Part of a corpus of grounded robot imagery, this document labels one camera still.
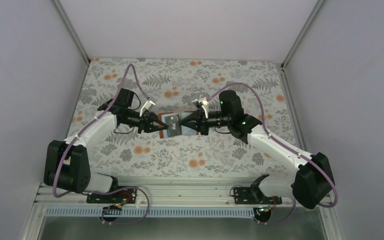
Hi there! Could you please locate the blue slotted cable duct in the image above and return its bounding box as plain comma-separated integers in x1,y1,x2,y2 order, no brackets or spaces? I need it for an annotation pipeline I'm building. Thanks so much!
44,206,254,219

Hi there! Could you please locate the black VIP credit card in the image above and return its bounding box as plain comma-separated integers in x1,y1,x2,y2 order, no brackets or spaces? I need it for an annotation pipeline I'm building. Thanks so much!
164,114,182,138

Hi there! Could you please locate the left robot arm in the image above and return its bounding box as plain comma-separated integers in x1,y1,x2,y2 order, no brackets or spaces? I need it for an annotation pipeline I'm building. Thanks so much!
43,88,168,194

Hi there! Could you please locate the aluminium rail frame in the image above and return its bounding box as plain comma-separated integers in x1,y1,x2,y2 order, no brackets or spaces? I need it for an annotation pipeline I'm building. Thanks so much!
33,175,333,208

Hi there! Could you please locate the floral patterned table mat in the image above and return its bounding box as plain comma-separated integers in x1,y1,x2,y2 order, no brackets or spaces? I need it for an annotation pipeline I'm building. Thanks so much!
69,57,296,178

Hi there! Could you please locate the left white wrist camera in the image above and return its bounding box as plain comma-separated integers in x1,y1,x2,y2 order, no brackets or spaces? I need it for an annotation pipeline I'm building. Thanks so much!
139,99,156,117

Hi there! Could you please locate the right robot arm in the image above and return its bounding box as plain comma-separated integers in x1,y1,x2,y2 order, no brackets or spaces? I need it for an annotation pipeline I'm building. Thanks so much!
180,90,335,209

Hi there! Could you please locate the brown leather card holder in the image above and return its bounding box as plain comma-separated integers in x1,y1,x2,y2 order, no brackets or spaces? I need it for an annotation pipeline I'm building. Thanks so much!
158,111,199,139

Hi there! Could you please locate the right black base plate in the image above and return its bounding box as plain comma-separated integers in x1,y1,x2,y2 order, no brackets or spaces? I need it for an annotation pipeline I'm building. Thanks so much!
229,186,283,205

